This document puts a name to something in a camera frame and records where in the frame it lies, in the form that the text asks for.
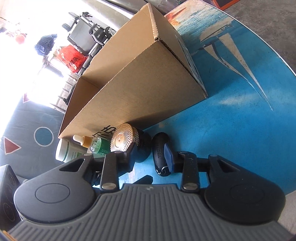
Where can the brown cardboard box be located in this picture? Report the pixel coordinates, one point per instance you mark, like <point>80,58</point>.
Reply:
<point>143,88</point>

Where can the grey wheelchair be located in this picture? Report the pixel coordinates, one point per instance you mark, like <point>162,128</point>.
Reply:
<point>81,34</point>

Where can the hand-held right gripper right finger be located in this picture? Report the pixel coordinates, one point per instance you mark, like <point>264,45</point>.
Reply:
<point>168,160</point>

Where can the white bottle with green label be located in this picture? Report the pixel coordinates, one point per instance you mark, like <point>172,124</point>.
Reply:
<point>67,153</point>

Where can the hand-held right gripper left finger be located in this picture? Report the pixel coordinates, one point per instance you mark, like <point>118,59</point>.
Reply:
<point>127,162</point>

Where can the black key fob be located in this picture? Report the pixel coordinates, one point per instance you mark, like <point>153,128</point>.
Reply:
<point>158,148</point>

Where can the orange ball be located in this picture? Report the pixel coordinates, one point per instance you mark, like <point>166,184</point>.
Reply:
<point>20,38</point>

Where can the blue checked cloth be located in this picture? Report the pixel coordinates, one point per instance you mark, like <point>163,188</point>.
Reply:
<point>46,44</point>

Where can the red plastic bag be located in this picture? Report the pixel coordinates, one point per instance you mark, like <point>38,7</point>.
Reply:
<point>74,60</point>

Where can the black jar with rose-gold lid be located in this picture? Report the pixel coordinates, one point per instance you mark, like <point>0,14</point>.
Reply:
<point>121,138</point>

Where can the printed blue blanket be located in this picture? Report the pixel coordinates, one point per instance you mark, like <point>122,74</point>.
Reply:
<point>27,153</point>

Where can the orange appliance box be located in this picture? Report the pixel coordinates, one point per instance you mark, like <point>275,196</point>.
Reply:
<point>227,3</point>

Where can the metal railing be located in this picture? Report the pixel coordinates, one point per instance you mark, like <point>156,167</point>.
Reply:
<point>65,99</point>

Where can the green dropper bottle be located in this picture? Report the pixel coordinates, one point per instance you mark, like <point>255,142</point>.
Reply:
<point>99,144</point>

